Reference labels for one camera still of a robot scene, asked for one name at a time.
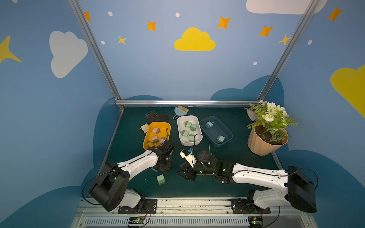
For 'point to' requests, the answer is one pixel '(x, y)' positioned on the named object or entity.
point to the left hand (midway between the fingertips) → (166, 165)
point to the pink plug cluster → (155, 139)
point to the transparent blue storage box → (215, 131)
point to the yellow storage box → (157, 133)
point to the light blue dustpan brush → (180, 110)
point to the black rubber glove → (152, 116)
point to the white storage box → (189, 130)
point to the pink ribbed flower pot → (263, 141)
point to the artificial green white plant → (273, 118)
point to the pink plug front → (161, 141)
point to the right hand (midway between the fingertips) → (180, 167)
